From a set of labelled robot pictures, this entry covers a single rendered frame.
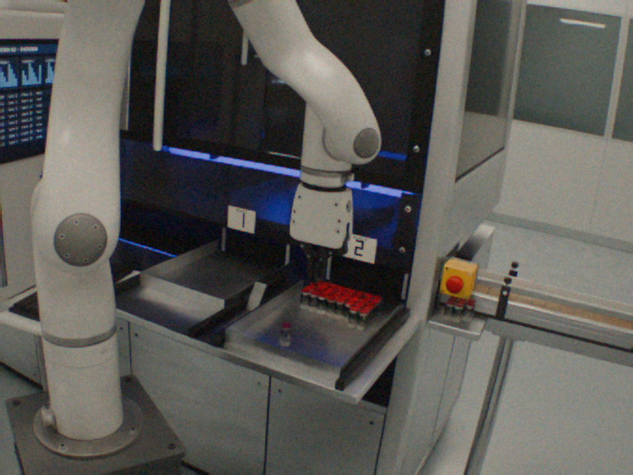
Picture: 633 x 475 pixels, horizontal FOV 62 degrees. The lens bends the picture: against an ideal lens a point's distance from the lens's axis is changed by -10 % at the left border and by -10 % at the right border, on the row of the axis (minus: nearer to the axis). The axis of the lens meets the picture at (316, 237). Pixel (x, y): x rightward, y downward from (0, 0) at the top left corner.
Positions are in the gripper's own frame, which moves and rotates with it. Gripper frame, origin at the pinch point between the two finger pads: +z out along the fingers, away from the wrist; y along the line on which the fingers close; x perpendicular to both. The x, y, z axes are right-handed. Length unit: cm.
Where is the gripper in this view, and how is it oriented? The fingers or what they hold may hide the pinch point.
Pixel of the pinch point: (316, 270)
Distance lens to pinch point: 103.4
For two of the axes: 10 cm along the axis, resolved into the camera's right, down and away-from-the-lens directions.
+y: -9.0, -2.1, 3.8
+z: -0.9, 9.5, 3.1
